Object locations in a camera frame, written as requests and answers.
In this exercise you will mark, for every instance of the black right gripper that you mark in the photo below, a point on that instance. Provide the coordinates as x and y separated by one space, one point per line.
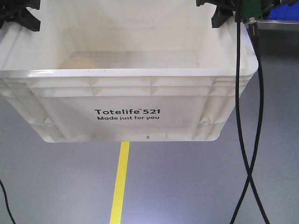
225 8

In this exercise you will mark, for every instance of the right green circuit board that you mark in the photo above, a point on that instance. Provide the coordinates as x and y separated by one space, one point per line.
251 9

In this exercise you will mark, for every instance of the white plastic tote box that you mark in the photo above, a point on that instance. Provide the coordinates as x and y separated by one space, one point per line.
164 74

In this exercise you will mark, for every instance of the blue bin in background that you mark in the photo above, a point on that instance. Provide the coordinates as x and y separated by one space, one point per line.
285 13

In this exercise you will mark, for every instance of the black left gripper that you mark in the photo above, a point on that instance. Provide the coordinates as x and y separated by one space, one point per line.
16 11

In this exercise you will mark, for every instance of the cream plush ball toy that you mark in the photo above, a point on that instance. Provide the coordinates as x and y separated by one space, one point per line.
79 63

